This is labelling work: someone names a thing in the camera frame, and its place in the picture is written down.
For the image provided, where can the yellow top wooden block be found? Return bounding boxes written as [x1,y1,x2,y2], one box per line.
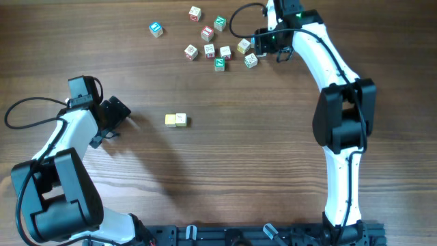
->
[165,114,176,127]

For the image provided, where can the white yellow edged block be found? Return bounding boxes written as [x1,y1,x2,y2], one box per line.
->
[175,113,188,127]

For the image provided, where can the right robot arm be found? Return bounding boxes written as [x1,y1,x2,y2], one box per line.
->
[254,1,377,245]

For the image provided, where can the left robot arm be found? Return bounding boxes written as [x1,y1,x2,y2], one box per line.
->
[11,76,156,245]

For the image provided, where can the green edged white block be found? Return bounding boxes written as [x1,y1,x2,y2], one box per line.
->
[244,53,258,68]

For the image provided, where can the yellow K wooden block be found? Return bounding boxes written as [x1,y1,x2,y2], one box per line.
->
[237,38,251,55]

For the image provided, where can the red A wooden block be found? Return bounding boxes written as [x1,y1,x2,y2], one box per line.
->
[219,46,232,60]

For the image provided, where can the green N letter block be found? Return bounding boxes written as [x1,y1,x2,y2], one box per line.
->
[214,16,227,31]

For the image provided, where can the green Z wooden block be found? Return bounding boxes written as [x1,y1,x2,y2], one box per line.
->
[214,57,225,72]

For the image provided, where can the red nine wooden block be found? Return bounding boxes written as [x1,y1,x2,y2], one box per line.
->
[204,44,216,59]

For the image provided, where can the red I letter block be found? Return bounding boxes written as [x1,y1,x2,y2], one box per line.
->
[201,26,214,42]

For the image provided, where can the red letter block top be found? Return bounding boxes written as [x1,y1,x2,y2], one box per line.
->
[188,6,201,22]

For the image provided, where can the red Q wooden block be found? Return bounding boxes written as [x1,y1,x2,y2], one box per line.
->
[184,44,198,61]

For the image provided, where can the blue letter block far left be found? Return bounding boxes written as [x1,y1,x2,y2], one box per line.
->
[149,22,163,38]

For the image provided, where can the right black camera cable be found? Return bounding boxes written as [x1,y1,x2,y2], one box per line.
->
[228,2,369,246]

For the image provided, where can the black camera cable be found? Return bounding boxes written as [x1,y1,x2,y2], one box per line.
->
[3,96,69,246]
[228,2,369,246]

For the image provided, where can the left black camera cable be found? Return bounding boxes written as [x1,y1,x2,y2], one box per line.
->
[3,96,69,246]

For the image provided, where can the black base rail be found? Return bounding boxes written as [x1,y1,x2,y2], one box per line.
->
[127,221,387,246]

